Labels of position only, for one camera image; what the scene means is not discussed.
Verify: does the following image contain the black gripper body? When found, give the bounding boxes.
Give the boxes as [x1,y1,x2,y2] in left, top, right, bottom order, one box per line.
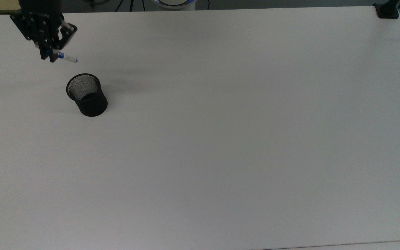
[10,0,78,50]

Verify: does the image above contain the blue whiteboard marker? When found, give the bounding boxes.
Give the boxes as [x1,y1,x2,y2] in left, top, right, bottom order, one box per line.
[57,51,78,64]

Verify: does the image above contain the black mesh pen cup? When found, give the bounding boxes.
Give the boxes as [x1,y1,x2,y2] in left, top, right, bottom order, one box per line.
[66,73,108,117]

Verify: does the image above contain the black corner table clamp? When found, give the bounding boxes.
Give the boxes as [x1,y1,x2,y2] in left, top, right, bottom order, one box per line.
[374,0,400,19]

